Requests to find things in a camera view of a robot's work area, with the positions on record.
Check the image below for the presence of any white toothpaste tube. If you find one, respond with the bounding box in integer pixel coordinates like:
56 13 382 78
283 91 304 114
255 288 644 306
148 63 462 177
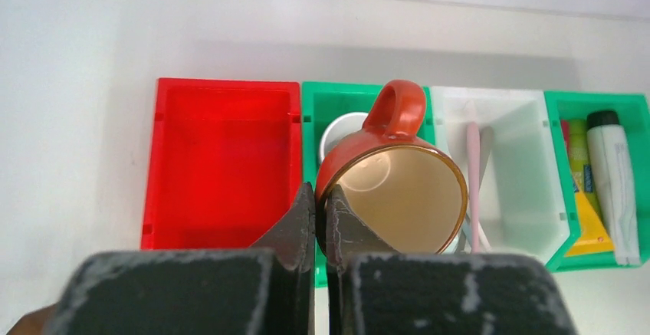
586 110 641 266

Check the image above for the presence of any white blue mug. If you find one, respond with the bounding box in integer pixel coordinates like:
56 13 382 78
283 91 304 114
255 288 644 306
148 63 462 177
318 112 368 163

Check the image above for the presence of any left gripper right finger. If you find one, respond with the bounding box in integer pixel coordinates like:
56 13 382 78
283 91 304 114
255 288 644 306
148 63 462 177
324 187 576 334

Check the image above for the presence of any red plastic bin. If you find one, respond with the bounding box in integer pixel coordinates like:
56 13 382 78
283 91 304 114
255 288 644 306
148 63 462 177
140 77 303 249

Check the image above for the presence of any pink toothbrush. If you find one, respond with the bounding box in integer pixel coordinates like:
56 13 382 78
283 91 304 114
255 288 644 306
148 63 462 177
466 122 481 254

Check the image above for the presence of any green bin with cups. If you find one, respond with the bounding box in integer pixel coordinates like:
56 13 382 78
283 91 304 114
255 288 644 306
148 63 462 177
300 81 436 288

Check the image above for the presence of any white translucent bin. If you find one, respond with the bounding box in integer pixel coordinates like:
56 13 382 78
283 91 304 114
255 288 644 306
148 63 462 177
430 87 570 266

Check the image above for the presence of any red toothpaste tube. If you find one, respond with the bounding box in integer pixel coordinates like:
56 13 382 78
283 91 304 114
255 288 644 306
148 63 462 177
560 120 570 155

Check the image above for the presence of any beige cup orange handle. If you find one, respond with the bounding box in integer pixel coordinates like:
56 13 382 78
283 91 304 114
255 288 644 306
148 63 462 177
314 80 468 254

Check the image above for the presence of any brown wooden oval tray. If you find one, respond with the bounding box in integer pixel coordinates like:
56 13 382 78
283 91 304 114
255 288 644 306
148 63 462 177
7 304 57 335

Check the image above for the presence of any yellow toothpaste tube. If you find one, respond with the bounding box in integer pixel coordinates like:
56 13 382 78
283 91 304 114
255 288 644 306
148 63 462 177
566 119 614 257

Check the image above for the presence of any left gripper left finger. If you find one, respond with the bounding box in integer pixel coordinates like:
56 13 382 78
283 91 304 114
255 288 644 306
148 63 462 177
44 183 315 334

